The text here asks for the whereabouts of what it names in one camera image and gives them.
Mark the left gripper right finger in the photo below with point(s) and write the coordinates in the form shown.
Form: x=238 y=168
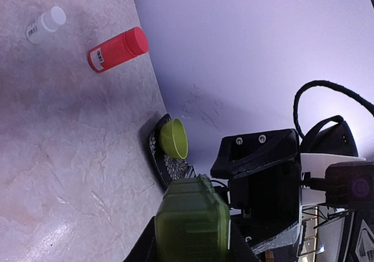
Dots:
x=238 y=249

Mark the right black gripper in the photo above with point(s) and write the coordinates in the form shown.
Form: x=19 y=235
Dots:
x=263 y=171

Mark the lime green bowl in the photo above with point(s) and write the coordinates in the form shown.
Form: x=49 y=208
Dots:
x=173 y=139

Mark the red pill bottle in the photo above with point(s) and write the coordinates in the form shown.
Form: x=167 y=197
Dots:
x=118 y=50

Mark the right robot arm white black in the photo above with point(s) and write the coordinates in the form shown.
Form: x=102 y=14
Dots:
x=331 y=136

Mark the white pill bottle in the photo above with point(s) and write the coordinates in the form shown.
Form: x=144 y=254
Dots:
x=47 y=23

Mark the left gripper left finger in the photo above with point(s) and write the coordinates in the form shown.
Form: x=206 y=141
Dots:
x=145 y=248

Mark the green weekly pill organizer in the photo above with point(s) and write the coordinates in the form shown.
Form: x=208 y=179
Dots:
x=192 y=222

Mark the black floral square plate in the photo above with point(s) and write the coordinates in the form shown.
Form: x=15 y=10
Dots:
x=166 y=168

